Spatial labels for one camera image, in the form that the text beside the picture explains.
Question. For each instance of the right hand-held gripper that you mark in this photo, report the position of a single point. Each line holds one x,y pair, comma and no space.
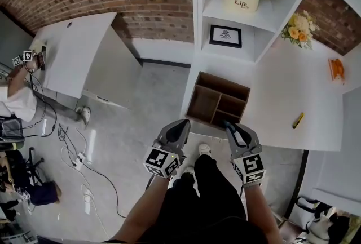
249,162

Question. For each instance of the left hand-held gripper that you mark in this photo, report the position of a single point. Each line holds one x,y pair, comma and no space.
165,150

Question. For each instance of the brown wooden compartment box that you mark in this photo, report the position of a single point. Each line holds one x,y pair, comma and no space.
203,103

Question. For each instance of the small yellow item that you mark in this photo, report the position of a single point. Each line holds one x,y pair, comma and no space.
298,120

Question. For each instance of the person's left forearm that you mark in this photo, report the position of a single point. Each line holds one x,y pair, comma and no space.
144,209

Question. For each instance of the person's right forearm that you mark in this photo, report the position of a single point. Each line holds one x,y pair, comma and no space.
258,209

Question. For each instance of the person's white shoe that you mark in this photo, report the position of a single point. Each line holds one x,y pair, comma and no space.
188,170
204,149

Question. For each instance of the person's black trousers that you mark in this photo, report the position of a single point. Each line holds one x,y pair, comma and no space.
214,203

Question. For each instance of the white power strip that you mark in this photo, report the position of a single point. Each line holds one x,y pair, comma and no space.
81,158

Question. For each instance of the white shelf unit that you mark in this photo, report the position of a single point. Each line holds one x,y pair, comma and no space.
262,20

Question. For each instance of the white cabinet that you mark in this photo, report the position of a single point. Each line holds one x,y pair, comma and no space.
338,169

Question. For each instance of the yellow flower bouquet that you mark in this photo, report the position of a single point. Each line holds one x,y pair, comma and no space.
300,30

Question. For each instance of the orange packet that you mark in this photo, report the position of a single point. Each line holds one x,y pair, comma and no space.
337,68

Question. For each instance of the white side desk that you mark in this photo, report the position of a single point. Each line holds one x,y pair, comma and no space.
76,54

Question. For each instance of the black office chair base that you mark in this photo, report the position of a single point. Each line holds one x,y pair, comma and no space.
34,164

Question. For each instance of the white and black bag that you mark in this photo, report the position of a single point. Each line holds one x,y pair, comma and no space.
321,226

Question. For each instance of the black picture frame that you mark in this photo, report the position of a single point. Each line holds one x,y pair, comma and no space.
225,36

